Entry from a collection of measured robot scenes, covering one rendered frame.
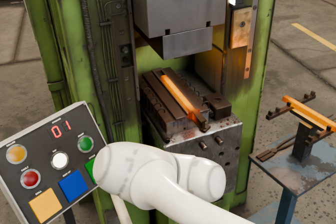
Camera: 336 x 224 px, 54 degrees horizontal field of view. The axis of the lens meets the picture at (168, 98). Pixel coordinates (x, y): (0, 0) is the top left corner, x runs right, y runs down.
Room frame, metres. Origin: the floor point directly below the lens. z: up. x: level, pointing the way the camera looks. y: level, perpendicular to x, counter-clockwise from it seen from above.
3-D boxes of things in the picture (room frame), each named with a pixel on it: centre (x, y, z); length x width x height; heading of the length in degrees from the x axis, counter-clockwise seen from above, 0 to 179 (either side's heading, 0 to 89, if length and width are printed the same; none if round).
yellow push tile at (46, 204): (0.66, 0.38, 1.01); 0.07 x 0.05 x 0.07; 137
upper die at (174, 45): (1.30, 0.00, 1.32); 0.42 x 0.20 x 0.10; 22
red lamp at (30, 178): (0.69, 0.42, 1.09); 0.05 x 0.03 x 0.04; 112
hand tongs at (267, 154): (1.31, -0.68, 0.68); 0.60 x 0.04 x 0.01; 122
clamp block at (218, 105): (1.23, -0.22, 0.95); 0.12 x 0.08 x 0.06; 22
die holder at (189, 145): (1.33, -0.05, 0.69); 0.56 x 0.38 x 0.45; 22
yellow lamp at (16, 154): (0.72, 0.45, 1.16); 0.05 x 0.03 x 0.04; 112
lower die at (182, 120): (1.30, 0.00, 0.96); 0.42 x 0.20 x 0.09; 22
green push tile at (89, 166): (0.81, 0.25, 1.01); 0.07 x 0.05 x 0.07; 137
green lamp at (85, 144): (0.84, 0.28, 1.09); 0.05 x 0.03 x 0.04; 112
